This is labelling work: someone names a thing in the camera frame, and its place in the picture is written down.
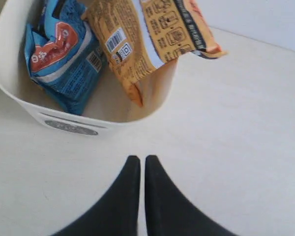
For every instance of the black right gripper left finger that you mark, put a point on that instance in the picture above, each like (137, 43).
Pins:
(116, 212)

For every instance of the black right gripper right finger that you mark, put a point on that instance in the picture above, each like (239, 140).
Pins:
(169, 212)

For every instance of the blue noodle packet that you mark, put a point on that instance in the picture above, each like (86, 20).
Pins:
(63, 55)

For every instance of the orange noodle packet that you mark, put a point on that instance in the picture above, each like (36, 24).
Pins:
(140, 36)

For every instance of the cream bin circle mark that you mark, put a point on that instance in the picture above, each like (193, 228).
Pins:
(108, 109)

